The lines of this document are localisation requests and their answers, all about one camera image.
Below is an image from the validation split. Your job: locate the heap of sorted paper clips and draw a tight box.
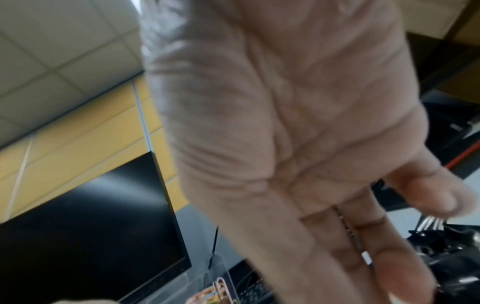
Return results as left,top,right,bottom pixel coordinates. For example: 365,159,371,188
188,276,236,304

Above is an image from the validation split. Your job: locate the person's right hand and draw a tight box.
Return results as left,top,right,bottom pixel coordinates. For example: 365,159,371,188
138,0,477,304

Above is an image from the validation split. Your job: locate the pile of black binder clips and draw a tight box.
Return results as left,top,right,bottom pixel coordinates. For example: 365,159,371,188
406,216,480,297

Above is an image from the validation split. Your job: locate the brown cardboard box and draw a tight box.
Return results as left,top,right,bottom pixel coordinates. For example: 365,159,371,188
402,0,480,103

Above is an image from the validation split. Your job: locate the black keyboard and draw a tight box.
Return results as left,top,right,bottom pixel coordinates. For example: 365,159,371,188
232,258,275,304

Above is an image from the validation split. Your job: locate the person's left hand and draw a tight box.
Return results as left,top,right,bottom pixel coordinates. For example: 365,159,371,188
50,298,121,304

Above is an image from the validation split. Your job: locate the clear plastic divided box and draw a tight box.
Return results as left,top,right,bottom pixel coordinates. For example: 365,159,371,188
183,253,241,304

